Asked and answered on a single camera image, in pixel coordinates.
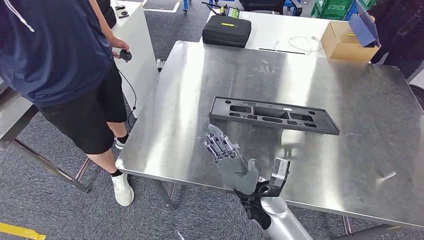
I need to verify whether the smartphone with lit screen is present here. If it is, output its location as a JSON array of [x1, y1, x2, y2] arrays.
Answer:
[[226, 6, 241, 20]]

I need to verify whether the long black plastic part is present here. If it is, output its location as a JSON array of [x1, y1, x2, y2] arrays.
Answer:
[[208, 96, 341, 136]]

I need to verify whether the black office chair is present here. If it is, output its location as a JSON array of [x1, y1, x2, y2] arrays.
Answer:
[[238, 0, 304, 17]]

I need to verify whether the grey metal table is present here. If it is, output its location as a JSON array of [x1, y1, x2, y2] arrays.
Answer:
[[0, 77, 91, 194]]

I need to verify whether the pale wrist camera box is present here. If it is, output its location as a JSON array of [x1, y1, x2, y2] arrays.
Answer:
[[268, 157, 291, 197]]

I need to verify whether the yellow floor tape strip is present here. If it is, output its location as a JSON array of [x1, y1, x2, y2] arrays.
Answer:
[[0, 221, 47, 240]]

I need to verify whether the black round base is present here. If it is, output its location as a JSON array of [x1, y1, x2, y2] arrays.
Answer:
[[409, 84, 424, 111]]

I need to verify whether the person's hand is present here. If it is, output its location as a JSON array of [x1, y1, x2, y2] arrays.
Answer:
[[111, 37, 131, 61]]

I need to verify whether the white cabinet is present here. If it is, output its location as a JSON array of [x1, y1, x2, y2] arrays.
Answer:
[[109, 0, 160, 119]]

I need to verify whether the black handheld controller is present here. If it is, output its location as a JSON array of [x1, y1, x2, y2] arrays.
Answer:
[[119, 48, 133, 63]]

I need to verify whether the black zip case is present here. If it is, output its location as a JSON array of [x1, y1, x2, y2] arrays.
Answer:
[[202, 14, 252, 49]]

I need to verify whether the brown cardboard box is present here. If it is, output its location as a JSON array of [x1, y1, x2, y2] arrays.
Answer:
[[320, 20, 381, 64]]

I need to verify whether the stainless steel workbench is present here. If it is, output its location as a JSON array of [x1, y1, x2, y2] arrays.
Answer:
[[115, 40, 424, 240]]

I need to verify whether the white cable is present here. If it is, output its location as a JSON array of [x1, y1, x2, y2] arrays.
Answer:
[[274, 35, 324, 57]]

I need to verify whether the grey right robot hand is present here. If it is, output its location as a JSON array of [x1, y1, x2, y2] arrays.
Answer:
[[202, 124, 262, 196]]

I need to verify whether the green slotted plastic crate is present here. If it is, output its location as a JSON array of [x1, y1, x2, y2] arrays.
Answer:
[[359, 0, 378, 11], [310, 0, 356, 21]]

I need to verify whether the person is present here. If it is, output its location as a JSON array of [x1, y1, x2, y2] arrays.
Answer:
[[367, 0, 424, 79], [0, 0, 137, 207]]

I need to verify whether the white table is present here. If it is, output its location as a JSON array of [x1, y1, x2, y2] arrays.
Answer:
[[198, 11, 382, 64]]

